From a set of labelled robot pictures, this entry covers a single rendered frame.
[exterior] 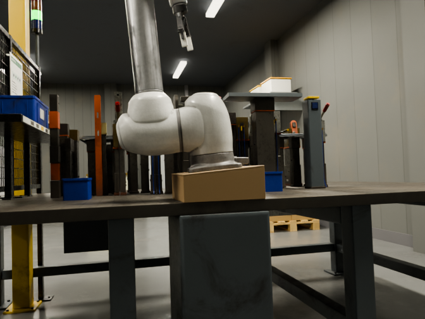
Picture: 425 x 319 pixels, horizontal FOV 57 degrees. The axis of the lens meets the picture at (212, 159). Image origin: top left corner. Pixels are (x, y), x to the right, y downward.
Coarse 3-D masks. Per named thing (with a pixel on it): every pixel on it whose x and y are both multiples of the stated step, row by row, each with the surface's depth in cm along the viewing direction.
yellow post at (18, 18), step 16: (16, 0) 246; (16, 16) 245; (16, 32) 245; (16, 192) 241; (16, 240) 240; (32, 240) 250; (16, 256) 239; (32, 256) 249; (16, 272) 239; (32, 272) 248; (16, 288) 238; (32, 288) 247; (16, 304) 238; (32, 304) 245
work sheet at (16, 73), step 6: (6, 54) 202; (12, 54) 206; (12, 60) 206; (18, 60) 217; (12, 66) 205; (18, 66) 217; (12, 72) 205; (18, 72) 216; (12, 78) 205; (18, 78) 216; (12, 84) 205; (18, 84) 216; (12, 90) 204; (18, 90) 216
